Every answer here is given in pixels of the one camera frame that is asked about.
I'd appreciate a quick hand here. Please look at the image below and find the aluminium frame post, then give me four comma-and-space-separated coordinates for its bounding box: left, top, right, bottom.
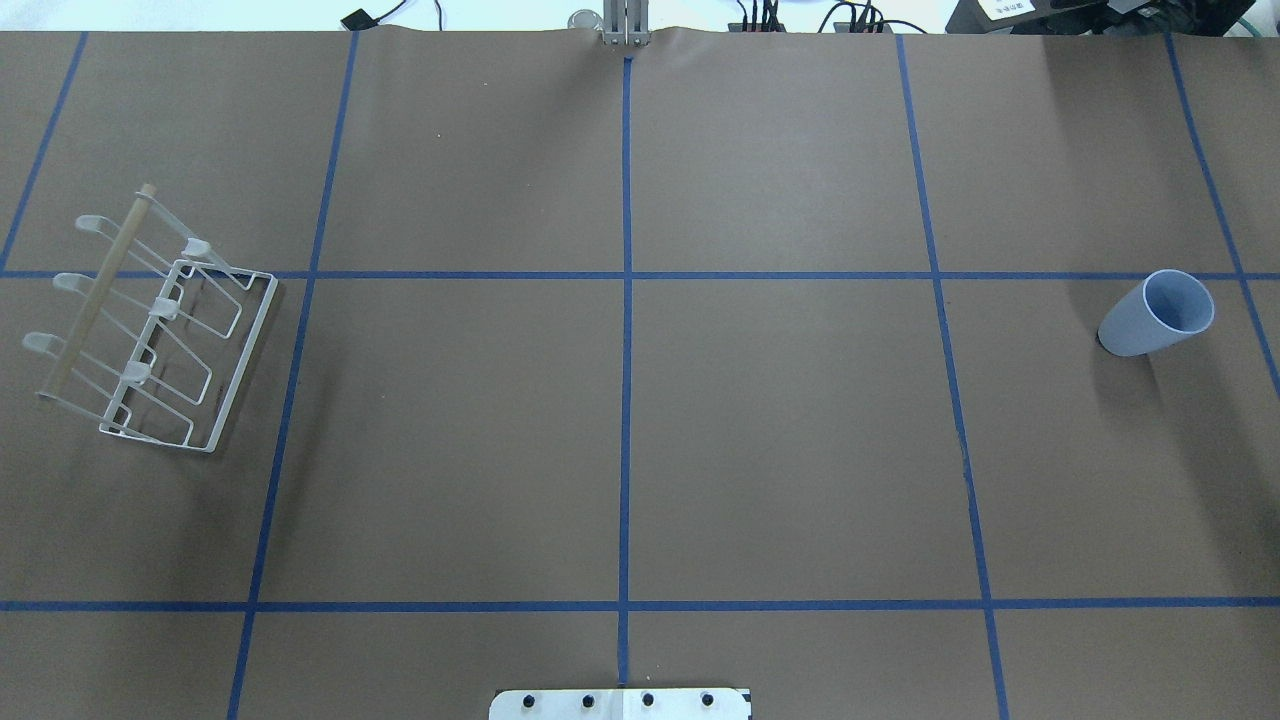
600, 0, 652, 47

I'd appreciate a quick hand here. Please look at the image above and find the white camera stand base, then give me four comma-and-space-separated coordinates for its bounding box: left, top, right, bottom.
488, 687, 754, 719

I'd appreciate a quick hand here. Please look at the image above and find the white wire cup rack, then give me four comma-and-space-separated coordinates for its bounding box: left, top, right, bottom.
22, 184, 280, 454

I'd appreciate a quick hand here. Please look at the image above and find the light blue plastic cup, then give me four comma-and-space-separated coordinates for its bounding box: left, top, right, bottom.
1097, 269, 1216, 357

